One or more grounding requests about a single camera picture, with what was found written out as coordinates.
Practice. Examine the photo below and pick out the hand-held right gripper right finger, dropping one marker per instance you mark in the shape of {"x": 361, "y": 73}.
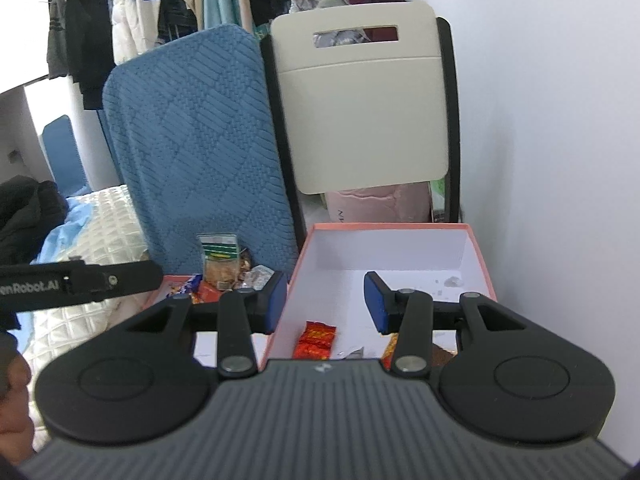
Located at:
{"x": 375, "y": 305}

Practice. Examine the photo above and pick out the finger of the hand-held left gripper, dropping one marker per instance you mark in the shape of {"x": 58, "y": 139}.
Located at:
{"x": 130, "y": 276}

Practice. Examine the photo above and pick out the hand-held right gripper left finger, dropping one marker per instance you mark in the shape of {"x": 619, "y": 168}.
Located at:
{"x": 277, "y": 305}

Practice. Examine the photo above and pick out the clear packet with dark candy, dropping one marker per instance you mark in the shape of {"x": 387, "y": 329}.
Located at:
{"x": 256, "y": 277}

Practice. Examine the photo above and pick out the small brown snack packet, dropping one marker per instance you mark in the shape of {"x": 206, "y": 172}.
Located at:
{"x": 390, "y": 352}

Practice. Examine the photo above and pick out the shiny red snack packet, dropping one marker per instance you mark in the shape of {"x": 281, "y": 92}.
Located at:
{"x": 315, "y": 340}

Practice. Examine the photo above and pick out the small clear wrapper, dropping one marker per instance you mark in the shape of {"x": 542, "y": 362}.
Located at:
{"x": 351, "y": 353}

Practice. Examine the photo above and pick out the blue white snack packet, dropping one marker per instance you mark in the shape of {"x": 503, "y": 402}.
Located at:
{"x": 182, "y": 287}

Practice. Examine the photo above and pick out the deep pink box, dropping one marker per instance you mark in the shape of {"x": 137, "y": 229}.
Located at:
{"x": 380, "y": 250}

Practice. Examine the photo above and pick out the red packet with white logo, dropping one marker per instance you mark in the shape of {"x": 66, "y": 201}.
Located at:
{"x": 209, "y": 292}

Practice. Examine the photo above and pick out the green label clear snack packet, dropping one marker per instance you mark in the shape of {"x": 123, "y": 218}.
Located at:
{"x": 220, "y": 260}

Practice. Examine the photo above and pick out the shallow pink box lid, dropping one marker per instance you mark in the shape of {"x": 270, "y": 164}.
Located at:
{"x": 205, "y": 345}

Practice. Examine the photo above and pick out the person's left hand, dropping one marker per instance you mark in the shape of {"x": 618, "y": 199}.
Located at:
{"x": 14, "y": 405}

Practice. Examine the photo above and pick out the cream quilted bedspread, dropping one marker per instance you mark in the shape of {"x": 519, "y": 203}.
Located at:
{"x": 100, "y": 230}

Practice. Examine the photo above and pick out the light blue star sheet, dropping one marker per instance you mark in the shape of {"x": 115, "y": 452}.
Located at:
{"x": 62, "y": 230}

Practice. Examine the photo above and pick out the black clothing pile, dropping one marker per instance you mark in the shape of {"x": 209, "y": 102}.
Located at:
{"x": 25, "y": 215}

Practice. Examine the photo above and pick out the pink bag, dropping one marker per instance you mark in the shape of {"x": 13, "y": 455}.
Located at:
{"x": 375, "y": 205}

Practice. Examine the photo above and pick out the green bottle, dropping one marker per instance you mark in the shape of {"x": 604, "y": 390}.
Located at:
{"x": 439, "y": 195}

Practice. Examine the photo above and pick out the blue padded panel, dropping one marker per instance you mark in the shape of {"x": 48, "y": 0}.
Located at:
{"x": 65, "y": 155}

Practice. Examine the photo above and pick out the blue quilted cushion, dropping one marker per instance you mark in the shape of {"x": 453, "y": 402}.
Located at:
{"x": 200, "y": 150}

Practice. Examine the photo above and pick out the white desk unit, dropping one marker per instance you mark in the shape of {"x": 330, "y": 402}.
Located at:
{"x": 20, "y": 130}

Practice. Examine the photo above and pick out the beige chair back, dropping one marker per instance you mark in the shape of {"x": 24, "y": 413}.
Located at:
{"x": 360, "y": 110}

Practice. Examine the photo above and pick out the black hanging jacket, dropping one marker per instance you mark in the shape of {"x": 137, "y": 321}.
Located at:
{"x": 90, "y": 35}

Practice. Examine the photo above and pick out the grey hanging garment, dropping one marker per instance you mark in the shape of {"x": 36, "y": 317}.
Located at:
{"x": 57, "y": 35}

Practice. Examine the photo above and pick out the white hanging jacket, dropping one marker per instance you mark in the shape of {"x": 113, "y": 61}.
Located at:
{"x": 135, "y": 10}

